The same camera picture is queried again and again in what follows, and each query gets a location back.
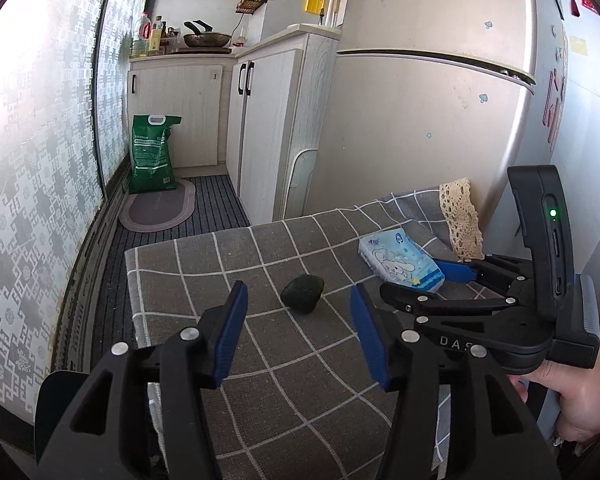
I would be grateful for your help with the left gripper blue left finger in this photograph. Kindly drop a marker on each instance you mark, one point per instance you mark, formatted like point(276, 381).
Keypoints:
point(226, 332)

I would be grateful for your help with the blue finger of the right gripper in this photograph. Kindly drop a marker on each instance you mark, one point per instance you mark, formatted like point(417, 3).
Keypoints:
point(457, 272)
point(400, 299)

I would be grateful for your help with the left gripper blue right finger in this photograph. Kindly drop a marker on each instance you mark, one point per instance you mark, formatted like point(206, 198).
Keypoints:
point(375, 339)

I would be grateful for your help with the white kitchen cabinet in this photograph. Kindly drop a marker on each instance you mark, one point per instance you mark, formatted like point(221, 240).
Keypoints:
point(256, 114)

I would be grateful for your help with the person's right hand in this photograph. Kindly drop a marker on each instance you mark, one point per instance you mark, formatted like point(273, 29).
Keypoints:
point(579, 397)

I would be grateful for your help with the cream lace cloth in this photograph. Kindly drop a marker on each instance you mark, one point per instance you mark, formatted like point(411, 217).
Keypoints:
point(461, 216)

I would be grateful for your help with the blue wet wipes pack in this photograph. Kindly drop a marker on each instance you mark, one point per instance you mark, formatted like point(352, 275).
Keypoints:
point(395, 258)

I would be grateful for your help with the dark green avocado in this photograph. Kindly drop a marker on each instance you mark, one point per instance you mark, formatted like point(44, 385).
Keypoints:
point(303, 293)

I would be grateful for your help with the grey checked tablecloth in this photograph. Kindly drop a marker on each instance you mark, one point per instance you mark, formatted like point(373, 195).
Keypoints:
point(299, 402)

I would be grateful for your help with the oval grey floor mat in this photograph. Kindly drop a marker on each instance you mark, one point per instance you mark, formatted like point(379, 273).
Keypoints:
point(152, 212)

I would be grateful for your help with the green bag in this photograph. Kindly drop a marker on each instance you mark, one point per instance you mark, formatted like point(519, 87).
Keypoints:
point(151, 161)

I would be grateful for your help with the silver refrigerator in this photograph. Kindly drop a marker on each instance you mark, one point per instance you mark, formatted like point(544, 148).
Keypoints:
point(431, 91)

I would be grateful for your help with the dark wok pan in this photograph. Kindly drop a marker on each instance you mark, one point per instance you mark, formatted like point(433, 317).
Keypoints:
point(202, 35)

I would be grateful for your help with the red wall ornament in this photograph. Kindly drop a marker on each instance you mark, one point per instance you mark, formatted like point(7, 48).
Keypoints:
point(589, 4)

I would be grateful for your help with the wall spice rack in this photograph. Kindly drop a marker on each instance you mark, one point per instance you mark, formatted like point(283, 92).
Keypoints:
point(249, 6)

